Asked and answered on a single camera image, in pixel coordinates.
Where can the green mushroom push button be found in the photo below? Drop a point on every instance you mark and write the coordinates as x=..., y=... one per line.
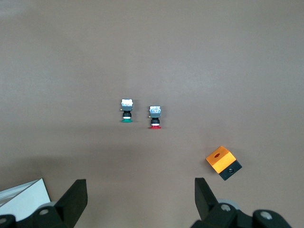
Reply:
x=127, y=109

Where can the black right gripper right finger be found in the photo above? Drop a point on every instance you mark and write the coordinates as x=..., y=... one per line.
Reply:
x=206, y=206

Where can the red mushroom push button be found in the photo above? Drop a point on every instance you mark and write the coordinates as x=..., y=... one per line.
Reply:
x=155, y=115

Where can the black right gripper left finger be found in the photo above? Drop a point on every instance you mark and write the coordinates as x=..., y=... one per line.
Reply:
x=71, y=202

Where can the yellow black button enclosure box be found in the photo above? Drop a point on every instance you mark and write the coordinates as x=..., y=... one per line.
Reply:
x=222, y=161

